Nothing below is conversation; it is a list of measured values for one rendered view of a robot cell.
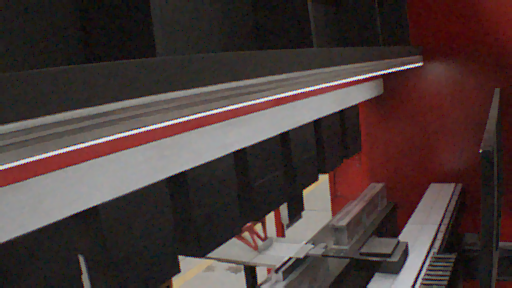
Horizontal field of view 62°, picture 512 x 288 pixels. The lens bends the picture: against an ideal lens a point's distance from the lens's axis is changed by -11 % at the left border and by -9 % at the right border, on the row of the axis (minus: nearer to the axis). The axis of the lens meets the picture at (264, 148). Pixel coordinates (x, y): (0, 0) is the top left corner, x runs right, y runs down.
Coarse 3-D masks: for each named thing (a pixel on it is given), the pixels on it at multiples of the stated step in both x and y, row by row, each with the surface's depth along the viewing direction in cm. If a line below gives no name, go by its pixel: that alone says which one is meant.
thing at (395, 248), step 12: (372, 240) 117; (384, 240) 116; (396, 240) 114; (312, 252) 122; (324, 252) 121; (336, 252) 120; (348, 252) 119; (360, 252) 111; (372, 252) 110; (384, 252) 108; (396, 252) 110; (360, 264) 111; (372, 264) 109; (384, 264) 107; (396, 264) 106
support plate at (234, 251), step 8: (232, 240) 140; (248, 240) 138; (280, 240) 135; (288, 240) 134; (296, 240) 134; (304, 240) 133; (224, 248) 134; (232, 248) 133; (240, 248) 133; (248, 248) 132; (208, 256) 129; (216, 256) 128; (224, 256) 128; (232, 256) 127; (240, 256) 127; (248, 256) 126; (256, 256) 125; (264, 256) 125; (272, 256) 124; (280, 256) 123; (248, 264) 123; (256, 264) 121; (264, 264) 120; (272, 264) 119
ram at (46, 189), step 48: (288, 96) 113; (336, 96) 142; (96, 144) 62; (144, 144) 71; (192, 144) 81; (240, 144) 94; (0, 192) 49; (48, 192) 55; (96, 192) 62; (0, 240) 48
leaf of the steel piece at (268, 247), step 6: (270, 240) 133; (258, 246) 127; (264, 246) 129; (270, 246) 131; (276, 246) 130; (282, 246) 130; (288, 246) 129; (294, 246) 129; (300, 246) 128; (258, 252) 127; (264, 252) 127; (270, 252) 127; (276, 252) 126; (282, 252) 125; (288, 252) 125; (294, 252) 124
